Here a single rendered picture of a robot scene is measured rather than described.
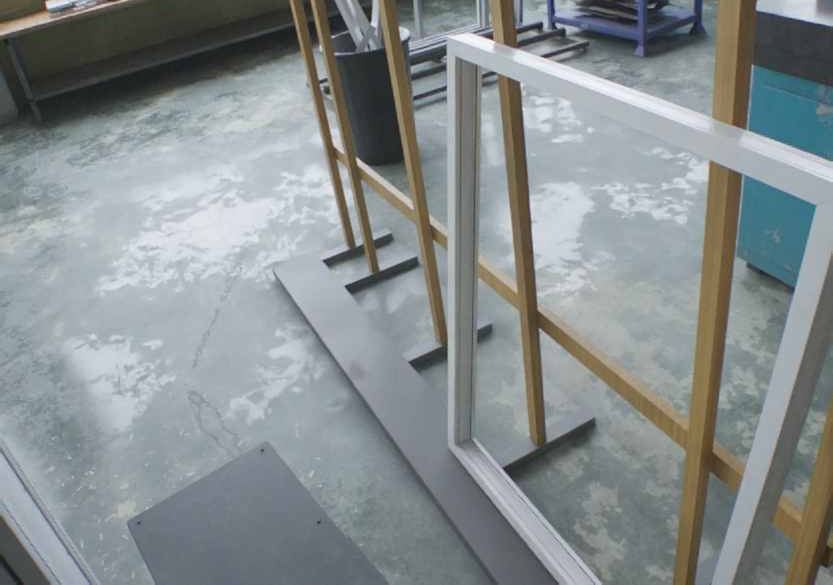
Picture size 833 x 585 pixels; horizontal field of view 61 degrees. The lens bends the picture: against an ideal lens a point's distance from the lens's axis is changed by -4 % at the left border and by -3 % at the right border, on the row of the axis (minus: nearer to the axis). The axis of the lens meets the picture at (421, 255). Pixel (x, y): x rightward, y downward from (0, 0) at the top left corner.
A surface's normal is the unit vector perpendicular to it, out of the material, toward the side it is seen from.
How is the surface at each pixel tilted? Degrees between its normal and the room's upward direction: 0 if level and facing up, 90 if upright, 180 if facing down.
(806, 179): 82
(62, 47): 90
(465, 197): 90
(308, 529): 0
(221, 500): 0
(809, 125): 90
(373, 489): 0
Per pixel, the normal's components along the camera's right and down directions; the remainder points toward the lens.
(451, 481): -0.15, -0.84
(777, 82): -0.87, 0.36
